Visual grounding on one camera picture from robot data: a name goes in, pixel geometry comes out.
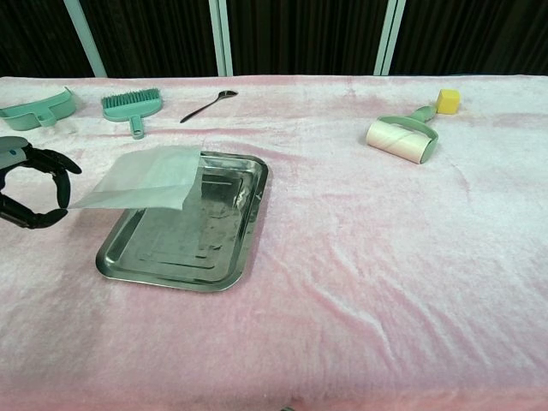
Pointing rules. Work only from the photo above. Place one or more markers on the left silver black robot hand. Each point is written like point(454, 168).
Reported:
point(43, 160)

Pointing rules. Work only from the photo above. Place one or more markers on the translucent paper sheet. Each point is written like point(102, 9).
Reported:
point(145, 180)

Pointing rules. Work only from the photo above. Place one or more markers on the green plastic hand brush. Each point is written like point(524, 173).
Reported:
point(132, 109)

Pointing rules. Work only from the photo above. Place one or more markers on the stainless steel tray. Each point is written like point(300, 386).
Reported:
point(222, 240)

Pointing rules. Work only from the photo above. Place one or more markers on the green plastic dustpan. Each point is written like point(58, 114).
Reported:
point(25, 115)

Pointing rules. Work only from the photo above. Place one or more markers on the black metal spoon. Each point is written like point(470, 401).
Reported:
point(228, 94)

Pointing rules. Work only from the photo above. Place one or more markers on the black pleated curtain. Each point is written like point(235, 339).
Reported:
point(299, 34)

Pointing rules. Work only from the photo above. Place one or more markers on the pink plush table cloth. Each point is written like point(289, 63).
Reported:
point(342, 257)

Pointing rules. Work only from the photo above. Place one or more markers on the yellow foam cube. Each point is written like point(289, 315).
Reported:
point(447, 103)

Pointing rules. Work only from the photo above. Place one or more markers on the white metal frame post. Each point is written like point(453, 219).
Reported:
point(389, 38)
point(220, 38)
point(85, 43)

